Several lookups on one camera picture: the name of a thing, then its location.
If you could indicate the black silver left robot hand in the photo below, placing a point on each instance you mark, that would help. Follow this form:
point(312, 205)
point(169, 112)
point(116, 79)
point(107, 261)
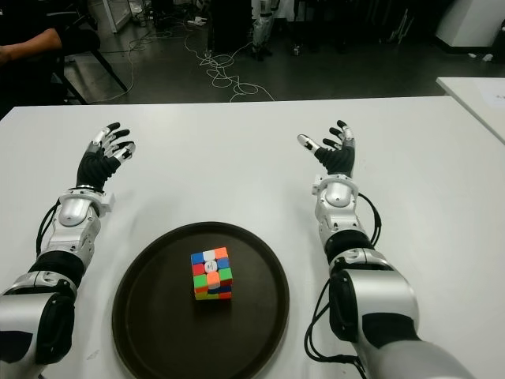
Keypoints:
point(92, 169)

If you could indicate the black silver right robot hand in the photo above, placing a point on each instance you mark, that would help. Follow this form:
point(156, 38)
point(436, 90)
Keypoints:
point(341, 162)

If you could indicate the multicoloured Rubik's cube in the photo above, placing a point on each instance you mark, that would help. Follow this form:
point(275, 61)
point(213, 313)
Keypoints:
point(213, 274)

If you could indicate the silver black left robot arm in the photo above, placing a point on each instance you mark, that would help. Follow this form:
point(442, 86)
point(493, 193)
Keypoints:
point(59, 245)

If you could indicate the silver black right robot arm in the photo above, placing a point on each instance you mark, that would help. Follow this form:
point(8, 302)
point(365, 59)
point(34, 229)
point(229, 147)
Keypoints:
point(378, 300)

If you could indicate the dark brown round plate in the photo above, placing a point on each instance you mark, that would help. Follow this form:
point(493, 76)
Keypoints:
point(158, 316)

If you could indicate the black metal chair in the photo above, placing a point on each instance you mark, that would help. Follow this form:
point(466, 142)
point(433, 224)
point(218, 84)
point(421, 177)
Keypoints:
point(102, 59)

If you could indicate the seated person in black shirt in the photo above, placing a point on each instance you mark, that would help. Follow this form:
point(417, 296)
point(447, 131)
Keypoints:
point(23, 67)

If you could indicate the white side table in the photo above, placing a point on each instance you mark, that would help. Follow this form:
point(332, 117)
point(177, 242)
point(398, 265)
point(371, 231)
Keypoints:
point(473, 102)

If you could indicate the white glass-fronted cabinet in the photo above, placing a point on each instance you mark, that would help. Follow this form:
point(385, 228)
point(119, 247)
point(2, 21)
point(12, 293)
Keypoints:
point(108, 13)

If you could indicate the black cabinet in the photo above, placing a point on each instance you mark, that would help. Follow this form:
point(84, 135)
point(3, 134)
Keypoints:
point(233, 23)

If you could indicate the white black-based cabinet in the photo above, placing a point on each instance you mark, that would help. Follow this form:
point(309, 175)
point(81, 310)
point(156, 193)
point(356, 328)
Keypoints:
point(469, 21)

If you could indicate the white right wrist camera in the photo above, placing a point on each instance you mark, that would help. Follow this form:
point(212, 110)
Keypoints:
point(317, 185)

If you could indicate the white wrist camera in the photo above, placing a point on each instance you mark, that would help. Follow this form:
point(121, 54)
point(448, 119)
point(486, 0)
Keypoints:
point(317, 185)
point(107, 203)

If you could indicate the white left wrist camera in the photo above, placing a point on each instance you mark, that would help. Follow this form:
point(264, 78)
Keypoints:
point(107, 203)

